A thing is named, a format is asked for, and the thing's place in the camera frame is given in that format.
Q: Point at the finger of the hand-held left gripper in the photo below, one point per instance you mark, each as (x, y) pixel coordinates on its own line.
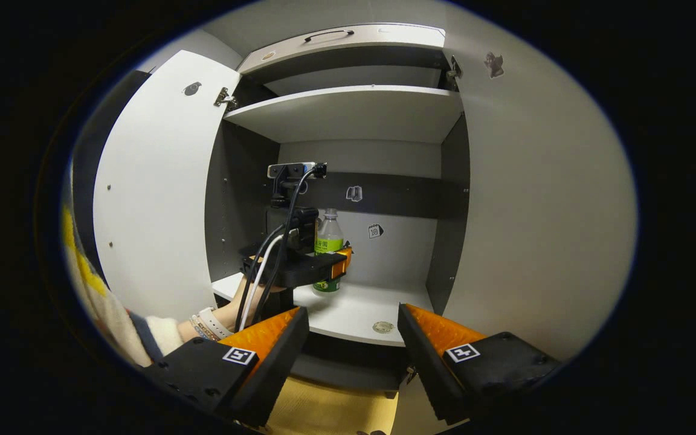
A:
(342, 263)

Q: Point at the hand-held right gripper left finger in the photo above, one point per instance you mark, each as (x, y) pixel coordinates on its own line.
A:
(275, 374)

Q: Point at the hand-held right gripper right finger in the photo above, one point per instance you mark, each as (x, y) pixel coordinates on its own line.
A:
(429, 374)

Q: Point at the clear bottle with green label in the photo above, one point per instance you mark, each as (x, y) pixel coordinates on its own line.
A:
(328, 232)

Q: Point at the white and grey cabinet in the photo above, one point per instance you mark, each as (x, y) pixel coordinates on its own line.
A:
(239, 199)

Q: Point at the white cabinet door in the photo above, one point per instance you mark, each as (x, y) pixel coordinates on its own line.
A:
(541, 193)
(161, 181)

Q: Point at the white cabinet shelf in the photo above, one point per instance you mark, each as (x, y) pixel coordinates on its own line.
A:
(360, 308)
(348, 112)

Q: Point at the metal door hinge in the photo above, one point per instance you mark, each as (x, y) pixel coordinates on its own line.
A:
(454, 68)
(225, 98)

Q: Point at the white cabinet drawer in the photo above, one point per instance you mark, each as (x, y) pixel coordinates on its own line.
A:
(348, 45)

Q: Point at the small round metal disc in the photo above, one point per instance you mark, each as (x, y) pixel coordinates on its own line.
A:
(383, 327)

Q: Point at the white wristwatch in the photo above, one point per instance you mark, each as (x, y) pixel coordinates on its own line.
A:
(214, 323)

